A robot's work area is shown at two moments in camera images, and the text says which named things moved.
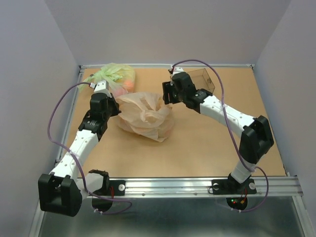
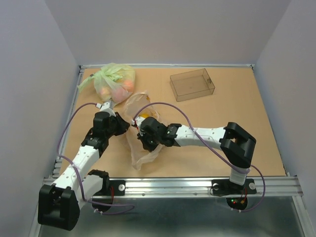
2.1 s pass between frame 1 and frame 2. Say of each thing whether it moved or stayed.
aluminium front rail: stayed
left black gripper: moved
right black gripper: moved
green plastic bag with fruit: stayed
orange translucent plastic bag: moved
